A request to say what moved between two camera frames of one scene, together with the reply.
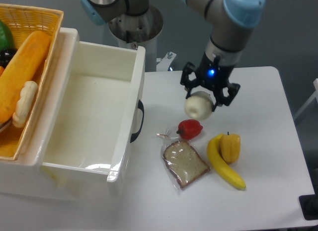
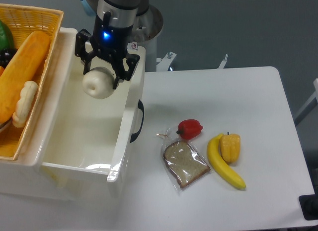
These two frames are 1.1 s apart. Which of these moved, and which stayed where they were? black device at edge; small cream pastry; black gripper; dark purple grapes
Moved: black gripper
Stayed: small cream pastry; black device at edge; dark purple grapes
